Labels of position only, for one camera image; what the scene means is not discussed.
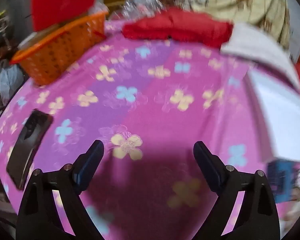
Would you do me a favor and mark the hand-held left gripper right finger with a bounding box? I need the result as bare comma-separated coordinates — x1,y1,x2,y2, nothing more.
193,141,281,240

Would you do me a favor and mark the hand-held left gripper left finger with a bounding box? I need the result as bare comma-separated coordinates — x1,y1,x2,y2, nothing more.
16,140,105,240

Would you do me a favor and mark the white cardboard box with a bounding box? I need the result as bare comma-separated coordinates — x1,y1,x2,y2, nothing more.
247,71,300,163

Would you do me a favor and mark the black smartphone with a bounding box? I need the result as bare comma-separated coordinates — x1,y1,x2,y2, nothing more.
6,109,54,190

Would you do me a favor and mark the pink floral bedsheet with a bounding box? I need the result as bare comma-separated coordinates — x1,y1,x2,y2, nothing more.
0,20,300,240

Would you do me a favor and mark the grey cloth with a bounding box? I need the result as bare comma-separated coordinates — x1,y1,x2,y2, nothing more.
0,66,24,100

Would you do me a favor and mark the orange plastic basket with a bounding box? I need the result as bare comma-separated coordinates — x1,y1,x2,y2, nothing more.
10,11,109,86

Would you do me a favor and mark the beige pillow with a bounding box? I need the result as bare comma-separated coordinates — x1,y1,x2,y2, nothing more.
220,23,300,93

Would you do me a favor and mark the clear plastic wrap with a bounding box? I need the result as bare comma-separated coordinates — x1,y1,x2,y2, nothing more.
120,0,170,18

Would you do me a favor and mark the cream floral quilt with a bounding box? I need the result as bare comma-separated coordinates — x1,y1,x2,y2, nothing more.
182,0,290,50

